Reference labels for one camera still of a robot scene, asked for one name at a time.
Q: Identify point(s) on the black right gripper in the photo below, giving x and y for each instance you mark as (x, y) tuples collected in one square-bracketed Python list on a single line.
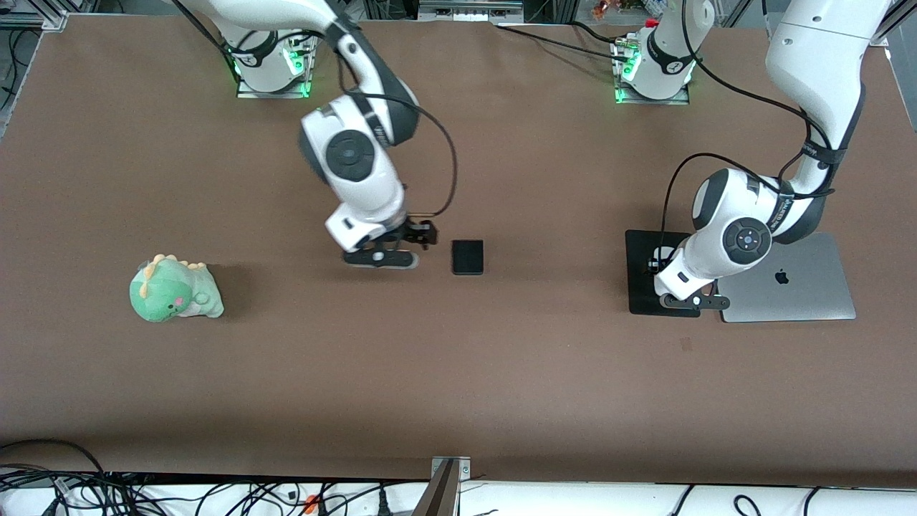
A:
[(414, 231)]

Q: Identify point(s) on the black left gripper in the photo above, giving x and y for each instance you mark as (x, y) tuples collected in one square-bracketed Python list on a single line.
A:
[(657, 263)]

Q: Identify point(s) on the white computer mouse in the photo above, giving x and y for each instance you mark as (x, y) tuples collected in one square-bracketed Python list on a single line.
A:
[(665, 253)]

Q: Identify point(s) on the small black box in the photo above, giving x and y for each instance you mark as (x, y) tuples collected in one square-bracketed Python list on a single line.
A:
[(468, 256)]

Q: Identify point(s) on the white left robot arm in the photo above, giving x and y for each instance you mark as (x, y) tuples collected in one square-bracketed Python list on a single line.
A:
[(745, 240)]

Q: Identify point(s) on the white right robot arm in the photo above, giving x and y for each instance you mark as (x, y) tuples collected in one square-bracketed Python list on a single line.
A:
[(351, 154)]

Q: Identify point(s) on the black mouse pad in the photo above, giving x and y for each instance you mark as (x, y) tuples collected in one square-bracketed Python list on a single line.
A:
[(640, 287)]

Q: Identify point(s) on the silver laptop with apple logo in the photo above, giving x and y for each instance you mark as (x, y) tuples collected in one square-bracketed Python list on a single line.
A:
[(817, 287)]

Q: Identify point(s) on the green dinosaur plush toy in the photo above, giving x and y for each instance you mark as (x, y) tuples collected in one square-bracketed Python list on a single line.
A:
[(172, 290)]

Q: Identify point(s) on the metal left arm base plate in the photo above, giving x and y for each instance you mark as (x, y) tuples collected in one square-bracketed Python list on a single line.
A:
[(652, 99)]

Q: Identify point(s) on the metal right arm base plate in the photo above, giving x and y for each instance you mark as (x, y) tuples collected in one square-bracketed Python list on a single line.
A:
[(272, 92)]

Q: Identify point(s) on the aluminium frame profile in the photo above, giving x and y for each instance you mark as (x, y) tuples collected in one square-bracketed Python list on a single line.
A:
[(469, 8)]

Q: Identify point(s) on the metal frame post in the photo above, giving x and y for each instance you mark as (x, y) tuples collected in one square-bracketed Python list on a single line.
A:
[(440, 487)]

